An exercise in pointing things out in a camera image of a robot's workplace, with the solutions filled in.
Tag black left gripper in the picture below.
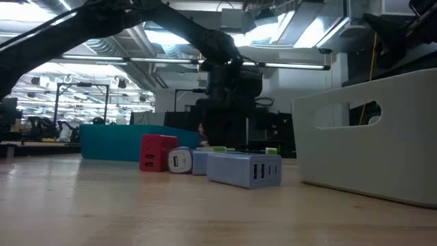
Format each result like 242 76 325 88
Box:
197 59 264 148

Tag light blue box charger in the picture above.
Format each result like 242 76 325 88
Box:
191 150 219 176
206 152 283 190

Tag white blue USB charger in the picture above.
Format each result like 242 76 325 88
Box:
167 146 194 174

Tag red box charger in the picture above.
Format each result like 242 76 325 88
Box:
139 134 180 173

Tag white plastic handle bin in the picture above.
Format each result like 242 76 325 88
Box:
291 67 437 209

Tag person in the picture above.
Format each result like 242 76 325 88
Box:
197 122 209 148

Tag black partition panels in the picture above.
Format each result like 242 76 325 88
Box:
163 109 294 153

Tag grey board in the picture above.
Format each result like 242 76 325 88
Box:
129 111 167 126

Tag suspended linear light fixture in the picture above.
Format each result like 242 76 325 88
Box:
61 54 331 71

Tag teal plastic bin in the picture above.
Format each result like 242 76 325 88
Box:
79 123 201 162

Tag neighbouring wooden table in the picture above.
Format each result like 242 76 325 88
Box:
0 139 82 159

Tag black monitor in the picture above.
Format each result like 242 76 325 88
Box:
0 97 18 133

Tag yellow hanging cable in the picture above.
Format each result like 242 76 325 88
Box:
358 32 378 126

